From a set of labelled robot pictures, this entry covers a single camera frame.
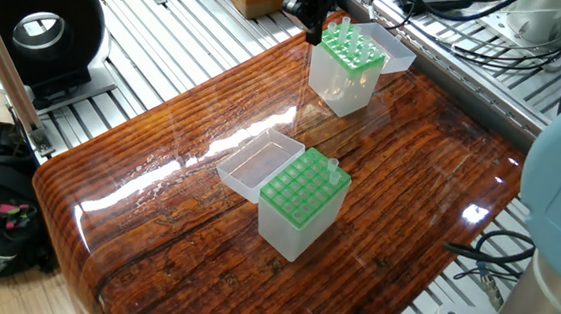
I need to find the slim aluminium post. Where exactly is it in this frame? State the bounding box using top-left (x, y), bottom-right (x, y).
top-left (0, 0), bottom-right (65, 158)

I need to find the translucent tip box green rack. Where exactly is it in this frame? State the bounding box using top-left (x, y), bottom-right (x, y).
top-left (306, 17), bottom-right (390, 121)
top-left (254, 144), bottom-right (354, 266)

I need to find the black looped cable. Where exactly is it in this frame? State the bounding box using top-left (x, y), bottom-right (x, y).
top-left (442, 222), bottom-right (539, 310)

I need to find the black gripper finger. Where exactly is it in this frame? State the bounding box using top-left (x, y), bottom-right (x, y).
top-left (307, 0), bottom-right (332, 46)
top-left (281, 0), bottom-right (316, 32)

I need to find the glossy wooden board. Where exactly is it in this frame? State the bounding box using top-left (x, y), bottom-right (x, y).
top-left (22, 0), bottom-right (554, 314)

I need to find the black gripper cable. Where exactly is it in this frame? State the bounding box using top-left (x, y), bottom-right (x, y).
top-left (363, 0), bottom-right (561, 76)

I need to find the clear hinged box lid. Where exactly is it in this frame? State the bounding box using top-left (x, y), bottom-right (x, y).
top-left (365, 24), bottom-right (420, 78)
top-left (214, 124), bottom-right (307, 207)

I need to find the black round fan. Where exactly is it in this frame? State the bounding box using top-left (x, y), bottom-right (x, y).
top-left (0, 0), bottom-right (109, 116)

